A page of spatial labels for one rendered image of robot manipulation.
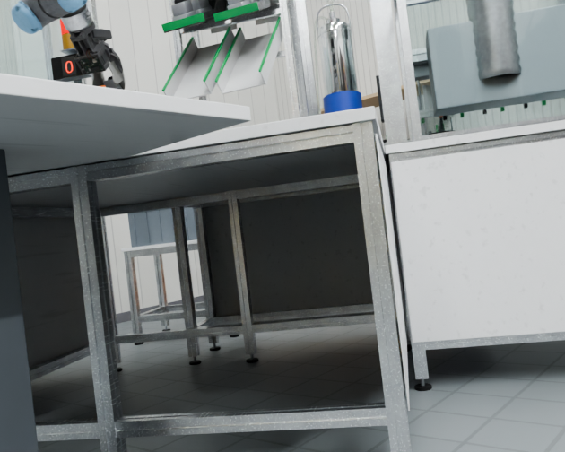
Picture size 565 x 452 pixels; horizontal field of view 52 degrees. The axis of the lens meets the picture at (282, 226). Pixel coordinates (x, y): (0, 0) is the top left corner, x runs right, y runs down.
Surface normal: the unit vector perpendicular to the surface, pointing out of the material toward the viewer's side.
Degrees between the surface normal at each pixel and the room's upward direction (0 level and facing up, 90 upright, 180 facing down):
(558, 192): 90
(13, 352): 90
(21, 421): 90
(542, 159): 90
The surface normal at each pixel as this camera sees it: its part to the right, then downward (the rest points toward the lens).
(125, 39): 0.76, -0.10
